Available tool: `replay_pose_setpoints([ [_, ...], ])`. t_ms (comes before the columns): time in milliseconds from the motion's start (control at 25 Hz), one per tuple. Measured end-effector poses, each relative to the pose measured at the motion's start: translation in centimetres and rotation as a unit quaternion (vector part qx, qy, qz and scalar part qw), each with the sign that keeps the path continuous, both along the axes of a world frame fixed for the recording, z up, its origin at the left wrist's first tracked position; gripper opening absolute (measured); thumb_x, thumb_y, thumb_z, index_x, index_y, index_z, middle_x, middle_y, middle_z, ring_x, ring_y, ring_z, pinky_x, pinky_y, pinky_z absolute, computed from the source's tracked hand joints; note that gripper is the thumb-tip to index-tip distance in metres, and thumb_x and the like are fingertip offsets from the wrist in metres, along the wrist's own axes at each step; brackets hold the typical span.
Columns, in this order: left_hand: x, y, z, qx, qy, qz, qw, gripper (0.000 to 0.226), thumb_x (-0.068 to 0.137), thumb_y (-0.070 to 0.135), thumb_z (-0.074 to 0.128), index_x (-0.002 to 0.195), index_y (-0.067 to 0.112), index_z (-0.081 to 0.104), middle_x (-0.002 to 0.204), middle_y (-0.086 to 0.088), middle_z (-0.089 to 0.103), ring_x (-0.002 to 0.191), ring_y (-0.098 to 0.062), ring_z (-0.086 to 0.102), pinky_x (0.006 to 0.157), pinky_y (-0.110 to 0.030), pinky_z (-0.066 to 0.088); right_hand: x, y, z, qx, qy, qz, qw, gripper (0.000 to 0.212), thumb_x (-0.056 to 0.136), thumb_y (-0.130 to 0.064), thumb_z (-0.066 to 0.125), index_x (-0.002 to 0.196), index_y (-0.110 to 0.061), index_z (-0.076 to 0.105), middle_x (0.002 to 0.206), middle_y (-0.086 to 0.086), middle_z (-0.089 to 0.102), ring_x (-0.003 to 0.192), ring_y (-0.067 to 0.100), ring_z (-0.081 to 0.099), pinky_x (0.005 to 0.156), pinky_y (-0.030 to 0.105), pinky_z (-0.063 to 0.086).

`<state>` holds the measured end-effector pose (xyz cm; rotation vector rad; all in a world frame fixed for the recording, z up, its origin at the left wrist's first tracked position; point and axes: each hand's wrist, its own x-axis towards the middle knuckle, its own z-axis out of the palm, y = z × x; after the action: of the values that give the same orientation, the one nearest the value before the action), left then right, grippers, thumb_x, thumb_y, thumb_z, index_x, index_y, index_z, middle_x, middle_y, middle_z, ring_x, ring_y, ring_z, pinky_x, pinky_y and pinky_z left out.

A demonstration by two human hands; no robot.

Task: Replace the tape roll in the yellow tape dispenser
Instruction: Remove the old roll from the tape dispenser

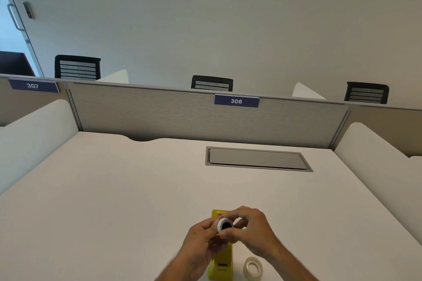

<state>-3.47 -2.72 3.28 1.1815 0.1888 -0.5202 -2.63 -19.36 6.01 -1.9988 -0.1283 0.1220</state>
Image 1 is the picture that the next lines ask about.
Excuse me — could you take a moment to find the blue desk number sign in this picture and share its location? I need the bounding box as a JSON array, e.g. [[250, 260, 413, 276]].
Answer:
[[7, 79, 60, 94], [214, 93, 260, 108]]

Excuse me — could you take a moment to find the grey desk cable hatch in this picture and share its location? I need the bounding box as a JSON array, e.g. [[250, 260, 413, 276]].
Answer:
[[205, 146, 314, 173]]

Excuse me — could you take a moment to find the dark cabinet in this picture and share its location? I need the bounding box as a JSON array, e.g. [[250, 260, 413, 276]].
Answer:
[[0, 50, 36, 77]]

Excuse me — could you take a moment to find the yellow tape dispenser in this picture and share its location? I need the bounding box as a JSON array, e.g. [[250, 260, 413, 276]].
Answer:
[[207, 210, 234, 281]]

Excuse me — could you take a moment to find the black mesh office chair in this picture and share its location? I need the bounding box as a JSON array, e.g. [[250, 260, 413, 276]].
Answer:
[[54, 54, 102, 81], [191, 75, 234, 92], [344, 81, 390, 105]]

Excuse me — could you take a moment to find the clear tape roll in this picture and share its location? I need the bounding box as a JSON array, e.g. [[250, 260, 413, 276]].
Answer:
[[243, 257, 261, 277]]

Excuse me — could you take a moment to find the person's left hand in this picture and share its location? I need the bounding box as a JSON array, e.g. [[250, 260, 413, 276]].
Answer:
[[179, 217, 229, 276]]

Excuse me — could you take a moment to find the person's right forearm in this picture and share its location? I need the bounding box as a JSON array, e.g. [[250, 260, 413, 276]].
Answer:
[[264, 245, 320, 281]]

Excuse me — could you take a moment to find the wide grey partition panel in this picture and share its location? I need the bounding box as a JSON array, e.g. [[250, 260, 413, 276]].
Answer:
[[67, 82, 351, 150]]

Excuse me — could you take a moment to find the person's left forearm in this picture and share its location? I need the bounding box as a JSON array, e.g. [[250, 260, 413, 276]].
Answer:
[[154, 257, 206, 281]]

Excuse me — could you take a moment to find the metal door handle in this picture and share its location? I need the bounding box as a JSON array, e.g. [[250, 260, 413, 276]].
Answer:
[[7, 3, 26, 32]]

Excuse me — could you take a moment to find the white tape roll black core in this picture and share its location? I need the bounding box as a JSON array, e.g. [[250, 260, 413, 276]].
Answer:
[[216, 218, 235, 234]]

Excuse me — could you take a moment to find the white rounded side divider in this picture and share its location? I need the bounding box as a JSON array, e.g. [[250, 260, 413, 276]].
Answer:
[[334, 122, 422, 246], [96, 69, 129, 85], [291, 82, 327, 100], [0, 99, 80, 195]]

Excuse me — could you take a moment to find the beige partition panel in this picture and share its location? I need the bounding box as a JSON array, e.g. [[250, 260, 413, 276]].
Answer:
[[332, 103, 422, 158], [0, 74, 80, 127]]

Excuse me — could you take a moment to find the glass door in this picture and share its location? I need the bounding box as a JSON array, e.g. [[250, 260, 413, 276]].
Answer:
[[0, 0, 45, 78]]

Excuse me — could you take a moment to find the person's right hand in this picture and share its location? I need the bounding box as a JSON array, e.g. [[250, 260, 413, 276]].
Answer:
[[220, 206, 281, 262]]

